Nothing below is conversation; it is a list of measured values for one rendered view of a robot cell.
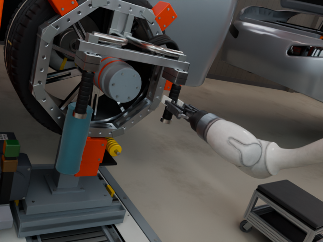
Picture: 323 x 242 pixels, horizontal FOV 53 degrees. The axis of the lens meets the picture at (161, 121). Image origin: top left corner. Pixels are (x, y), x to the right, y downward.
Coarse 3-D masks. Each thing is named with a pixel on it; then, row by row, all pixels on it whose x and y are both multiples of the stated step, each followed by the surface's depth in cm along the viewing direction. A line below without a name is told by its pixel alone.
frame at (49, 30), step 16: (80, 0) 113; (96, 0) 112; (112, 0) 115; (64, 16) 109; (80, 16) 111; (144, 16) 123; (48, 32) 108; (160, 32) 130; (48, 48) 110; (32, 64) 115; (48, 64) 112; (32, 80) 116; (160, 80) 140; (48, 96) 117; (160, 96) 143; (48, 112) 119; (128, 112) 143; (144, 112) 142; (96, 128) 133; (112, 128) 137; (128, 128) 141
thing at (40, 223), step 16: (112, 192) 174; (16, 208) 142; (96, 208) 160; (112, 208) 166; (16, 224) 140; (32, 224) 138; (48, 224) 142; (64, 224) 147; (80, 224) 152; (96, 224) 157
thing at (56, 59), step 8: (88, 24) 169; (96, 24) 171; (64, 32) 162; (72, 32) 161; (80, 32) 164; (88, 32) 170; (56, 40) 163; (64, 40) 161; (56, 56) 167; (64, 56) 169; (56, 64) 168; (72, 64) 173
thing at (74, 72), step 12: (108, 12) 127; (132, 24) 134; (84, 36) 126; (144, 36) 140; (60, 48) 123; (132, 48) 158; (132, 60) 159; (60, 72) 126; (72, 72) 129; (144, 72) 150; (144, 84) 148; (72, 96) 133; (96, 96) 139; (60, 108) 132; (96, 108) 141; (108, 108) 152; (120, 108) 147; (96, 120) 142; (108, 120) 144
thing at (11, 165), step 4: (4, 160) 94; (8, 160) 94; (12, 160) 95; (16, 160) 95; (0, 164) 96; (4, 164) 94; (8, 164) 94; (12, 164) 95; (16, 164) 96; (4, 168) 94; (8, 168) 95; (12, 168) 95; (16, 168) 96
